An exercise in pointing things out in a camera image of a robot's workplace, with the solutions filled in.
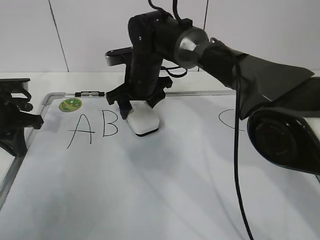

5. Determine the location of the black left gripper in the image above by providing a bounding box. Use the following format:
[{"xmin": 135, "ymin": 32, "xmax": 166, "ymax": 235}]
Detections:
[{"xmin": 0, "ymin": 90, "xmax": 44, "ymax": 157}]

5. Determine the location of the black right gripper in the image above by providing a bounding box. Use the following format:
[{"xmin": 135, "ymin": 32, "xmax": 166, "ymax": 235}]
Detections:
[{"xmin": 105, "ymin": 59, "xmax": 173, "ymax": 120}]

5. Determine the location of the white whiteboard eraser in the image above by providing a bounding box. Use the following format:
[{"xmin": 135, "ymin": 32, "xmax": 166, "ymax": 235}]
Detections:
[{"xmin": 126, "ymin": 101, "xmax": 160, "ymax": 137}]

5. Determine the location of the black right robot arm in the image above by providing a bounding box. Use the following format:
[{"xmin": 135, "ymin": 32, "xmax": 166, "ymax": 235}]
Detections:
[{"xmin": 106, "ymin": 10, "xmax": 320, "ymax": 175}]

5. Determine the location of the round green magnet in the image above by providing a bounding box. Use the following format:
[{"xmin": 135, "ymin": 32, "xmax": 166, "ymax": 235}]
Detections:
[{"xmin": 58, "ymin": 98, "xmax": 82, "ymax": 113}]

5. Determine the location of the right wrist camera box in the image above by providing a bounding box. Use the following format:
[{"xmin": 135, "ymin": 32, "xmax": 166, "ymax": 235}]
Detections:
[{"xmin": 105, "ymin": 47, "xmax": 133, "ymax": 67}]

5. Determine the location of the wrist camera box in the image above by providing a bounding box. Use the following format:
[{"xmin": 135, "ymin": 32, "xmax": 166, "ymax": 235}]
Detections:
[
  {"xmin": 105, "ymin": 47, "xmax": 133, "ymax": 67},
  {"xmin": 0, "ymin": 78, "xmax": 31, "ymax": 93}
]

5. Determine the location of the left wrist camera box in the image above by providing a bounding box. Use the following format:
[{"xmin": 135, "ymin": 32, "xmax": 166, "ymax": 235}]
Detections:
[{"xmin": 0, "ymin": 78, "xmax": 31, "ymax": 93}]

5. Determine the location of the white board with silver frame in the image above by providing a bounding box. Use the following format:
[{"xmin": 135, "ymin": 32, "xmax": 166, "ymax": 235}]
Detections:
[{"xmin": 0, "ymin": 89, "xmax": 320, "ymax": 240}]

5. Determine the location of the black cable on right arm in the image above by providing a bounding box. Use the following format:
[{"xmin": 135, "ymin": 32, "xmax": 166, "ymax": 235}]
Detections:
[{"xmin": 147, "ymin": 0, "xmax": 254, "ymax": 240}]

